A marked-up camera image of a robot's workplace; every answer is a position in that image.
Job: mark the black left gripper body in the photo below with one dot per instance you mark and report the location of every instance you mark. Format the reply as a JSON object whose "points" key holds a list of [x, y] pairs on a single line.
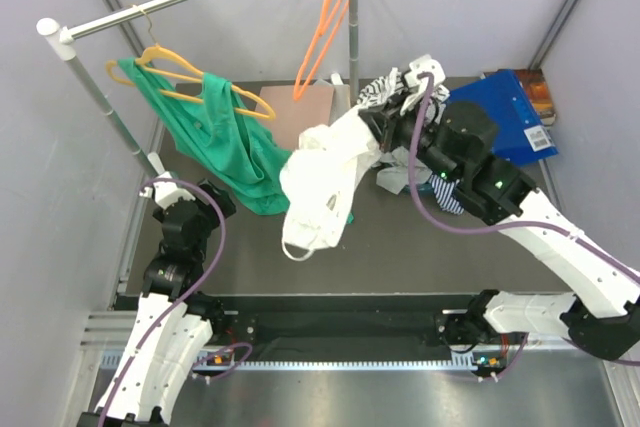
{"points": [[211, 211]]}

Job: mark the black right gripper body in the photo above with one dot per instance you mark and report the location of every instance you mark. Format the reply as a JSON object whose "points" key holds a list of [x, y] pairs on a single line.
{"points": [[398, 126]]}

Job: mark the white tank top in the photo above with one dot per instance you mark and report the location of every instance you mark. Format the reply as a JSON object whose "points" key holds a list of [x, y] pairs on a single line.
{"points": [[320, 179]]}

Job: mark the orange clothes hanger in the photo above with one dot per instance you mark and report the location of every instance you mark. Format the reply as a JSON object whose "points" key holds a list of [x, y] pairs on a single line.
{"points": [[331, 17]]}

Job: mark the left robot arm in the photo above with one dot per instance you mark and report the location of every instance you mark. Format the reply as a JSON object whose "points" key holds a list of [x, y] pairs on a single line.
{"points": [[173, 323]]}

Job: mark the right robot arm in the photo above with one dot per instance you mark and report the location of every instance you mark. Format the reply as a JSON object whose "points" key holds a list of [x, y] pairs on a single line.
{"points": [[600, 314]]}

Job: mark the green tank top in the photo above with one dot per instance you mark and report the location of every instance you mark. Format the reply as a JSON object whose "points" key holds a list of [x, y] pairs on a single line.
{"points": [[236, 148]]}

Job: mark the yellow clothes hanger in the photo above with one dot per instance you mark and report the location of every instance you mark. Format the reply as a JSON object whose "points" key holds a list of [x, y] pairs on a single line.
{"points": [[156, 52]]}

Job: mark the striped black white shirt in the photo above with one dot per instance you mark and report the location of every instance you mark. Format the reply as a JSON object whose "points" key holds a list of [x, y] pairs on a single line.
{"points": [[378, 91]]}

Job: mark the grey shirt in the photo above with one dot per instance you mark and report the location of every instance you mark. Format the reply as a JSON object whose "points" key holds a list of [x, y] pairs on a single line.
{"points": [[393, 170]]}

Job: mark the blue striped shirt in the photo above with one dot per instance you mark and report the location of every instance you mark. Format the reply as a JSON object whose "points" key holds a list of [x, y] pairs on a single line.
{"points": [[444, 195]]}

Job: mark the blue folder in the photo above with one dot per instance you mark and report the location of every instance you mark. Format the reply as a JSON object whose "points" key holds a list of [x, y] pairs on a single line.
{"points": [[522, 137]]}

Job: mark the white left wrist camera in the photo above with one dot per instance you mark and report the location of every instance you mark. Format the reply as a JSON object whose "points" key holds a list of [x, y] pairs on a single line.
{"points": [[164, 192]]}

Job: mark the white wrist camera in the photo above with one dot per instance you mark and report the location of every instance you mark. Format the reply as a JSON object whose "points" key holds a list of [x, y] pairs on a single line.
{"points": [[418, 71], [164, 192]]}

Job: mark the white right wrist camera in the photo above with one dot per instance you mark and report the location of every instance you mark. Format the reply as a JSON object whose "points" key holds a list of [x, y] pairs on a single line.
{"points": [[418, 71]]}

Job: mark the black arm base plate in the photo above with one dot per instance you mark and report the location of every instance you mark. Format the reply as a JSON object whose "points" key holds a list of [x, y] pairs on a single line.
{"points": [[332, 327]]}

